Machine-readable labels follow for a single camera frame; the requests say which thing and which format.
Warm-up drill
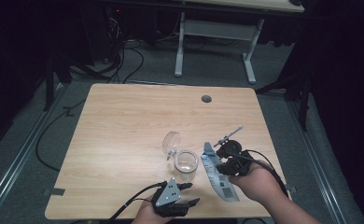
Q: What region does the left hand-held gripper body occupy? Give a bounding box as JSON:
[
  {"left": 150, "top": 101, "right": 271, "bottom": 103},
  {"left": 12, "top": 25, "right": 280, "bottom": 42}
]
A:
[{"left": 150, "top": 177, "right": 189, "bottom": 218}]

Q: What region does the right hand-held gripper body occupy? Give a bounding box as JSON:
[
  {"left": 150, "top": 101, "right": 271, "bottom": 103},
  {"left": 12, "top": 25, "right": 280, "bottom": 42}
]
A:
[{"left": 213, "top": 124, "right": 255, "bottom": 177}]

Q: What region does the white and blue packet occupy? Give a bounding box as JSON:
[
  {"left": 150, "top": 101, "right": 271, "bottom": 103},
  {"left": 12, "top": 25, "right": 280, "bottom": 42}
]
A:
[{"left": 202, "top": 141, "right": 241, "bottom": 203}]

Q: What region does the clear glass hinged-lid jar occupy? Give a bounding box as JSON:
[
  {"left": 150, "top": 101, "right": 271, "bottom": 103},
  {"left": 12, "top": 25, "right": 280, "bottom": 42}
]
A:
[{"left": 161, "top": 131, "right": 200, "bottom": 184}]

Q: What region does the person's right hand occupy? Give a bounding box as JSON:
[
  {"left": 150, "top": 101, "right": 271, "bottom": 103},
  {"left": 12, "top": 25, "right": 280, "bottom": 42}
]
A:
[{"left": 231, "top": 160, "right": 286, "bottom": 205}]

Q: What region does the person's left hand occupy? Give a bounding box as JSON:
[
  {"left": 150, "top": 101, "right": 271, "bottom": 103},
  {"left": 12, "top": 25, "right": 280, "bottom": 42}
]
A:
[{"left": 131, "top": 198, "right": 174, "bottom": 224}]

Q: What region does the black stand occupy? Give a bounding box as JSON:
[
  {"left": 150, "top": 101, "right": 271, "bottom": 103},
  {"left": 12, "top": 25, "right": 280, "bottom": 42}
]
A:
[
  {"left": 254, "top": 69, "right": 312, "bottom": 132},
  {"left": 42, "top": 53, "right": 76, "bottom": 113}
]

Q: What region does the white-framed desk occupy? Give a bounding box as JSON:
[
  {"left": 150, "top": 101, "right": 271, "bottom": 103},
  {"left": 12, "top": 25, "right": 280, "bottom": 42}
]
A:
[{"left": 174, "top": 0, "right": 306, "bottom": 85}]

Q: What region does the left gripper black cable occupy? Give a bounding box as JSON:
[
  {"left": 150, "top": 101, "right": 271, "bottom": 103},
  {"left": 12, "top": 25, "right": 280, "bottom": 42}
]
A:
[{"left": 107, "top": 181, "right": 168, "bottom": 224}]

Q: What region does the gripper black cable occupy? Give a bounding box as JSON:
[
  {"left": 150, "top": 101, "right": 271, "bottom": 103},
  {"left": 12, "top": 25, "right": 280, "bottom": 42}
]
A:
[
  {"left": 228, "top": 148, "right": 290, "bottom": 199},
  {"left": 107, "top": 181, "right": 168, "bottom": 224}
]

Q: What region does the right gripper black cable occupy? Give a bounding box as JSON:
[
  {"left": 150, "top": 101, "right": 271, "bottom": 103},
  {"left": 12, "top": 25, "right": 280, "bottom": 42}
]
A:
[{"left": 228, "top": 148, "right": 290, "bottom": 199}]

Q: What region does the metal floor rail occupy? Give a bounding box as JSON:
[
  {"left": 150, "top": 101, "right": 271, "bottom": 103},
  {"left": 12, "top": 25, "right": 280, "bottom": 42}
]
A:
[
  {"left": 287, "top": 99, "right": 349, "bottom": 224},
  {"left": 0, "top": 81, "right": 69, "bottom": 219}
]

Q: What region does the tangle of black cables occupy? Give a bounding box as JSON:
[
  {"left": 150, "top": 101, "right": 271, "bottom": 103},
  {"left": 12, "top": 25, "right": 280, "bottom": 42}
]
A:
[{"left": 102, "top": 15, "right": 146, "bottom": 85}]

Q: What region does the long black floor cable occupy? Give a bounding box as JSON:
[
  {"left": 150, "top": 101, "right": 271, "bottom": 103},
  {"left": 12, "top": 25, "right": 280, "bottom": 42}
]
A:
[{"left": 35, "top": 98, "right": 88, "bottom": 173}]

